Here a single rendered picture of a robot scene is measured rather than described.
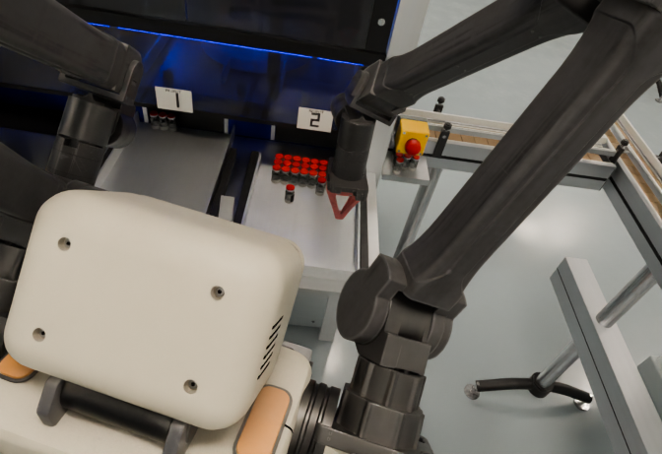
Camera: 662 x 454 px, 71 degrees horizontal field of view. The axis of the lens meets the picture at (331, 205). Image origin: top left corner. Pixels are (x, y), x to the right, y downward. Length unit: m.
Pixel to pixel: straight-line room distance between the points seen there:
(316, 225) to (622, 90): 0.78
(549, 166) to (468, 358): 1.68
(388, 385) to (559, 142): 0.27
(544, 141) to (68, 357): 0.41
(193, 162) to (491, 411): 1.41
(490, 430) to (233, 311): 1.67
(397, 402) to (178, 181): 0.84
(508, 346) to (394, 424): 1.72
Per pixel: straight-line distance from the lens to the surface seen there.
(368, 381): 0.49
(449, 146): 1.37
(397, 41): 1.07
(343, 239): 1.06
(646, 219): 1.48
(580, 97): 0.42
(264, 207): 1.11
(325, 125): 1.17
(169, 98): 1.21
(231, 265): 0.35
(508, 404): 2.05
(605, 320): 1.65
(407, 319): 0.49
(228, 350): 0.37
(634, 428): 1.54
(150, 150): 1.28
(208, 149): 1.27
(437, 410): 1.92
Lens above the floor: 1.66
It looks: 43 degrees down
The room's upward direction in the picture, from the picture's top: 11 degrees clockwise
